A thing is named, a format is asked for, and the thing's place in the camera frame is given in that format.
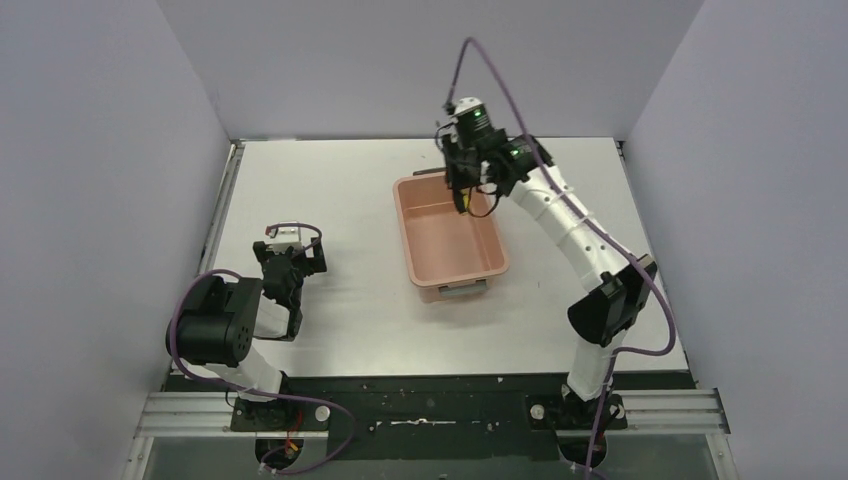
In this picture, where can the aluminium rail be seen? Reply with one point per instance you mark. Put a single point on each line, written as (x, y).
(223, 199)
(648, 412)

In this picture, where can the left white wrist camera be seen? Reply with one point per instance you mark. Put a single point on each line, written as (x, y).
(280, 239)

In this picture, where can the aluminium front rail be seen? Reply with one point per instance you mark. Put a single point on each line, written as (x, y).
(648, 412)

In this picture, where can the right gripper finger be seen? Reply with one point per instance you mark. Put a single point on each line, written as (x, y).
(491, 178)
(454, 173)

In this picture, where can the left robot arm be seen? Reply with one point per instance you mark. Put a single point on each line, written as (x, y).
(217, 322)

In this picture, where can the left side aluminium rail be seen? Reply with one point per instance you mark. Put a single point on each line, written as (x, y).
(223, 199)

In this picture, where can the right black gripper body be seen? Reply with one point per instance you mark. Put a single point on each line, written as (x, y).
(457, 173)

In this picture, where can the pink plastic bin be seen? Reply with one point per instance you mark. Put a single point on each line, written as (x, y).
(449, 255)

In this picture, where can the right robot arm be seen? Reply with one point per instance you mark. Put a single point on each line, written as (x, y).
(616, 290)

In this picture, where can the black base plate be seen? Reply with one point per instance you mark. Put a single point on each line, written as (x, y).
(333, 403)

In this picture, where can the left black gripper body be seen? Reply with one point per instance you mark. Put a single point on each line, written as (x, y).
(289, 263)

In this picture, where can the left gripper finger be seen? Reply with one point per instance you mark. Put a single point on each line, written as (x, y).
(316, 258)
(261, 250)

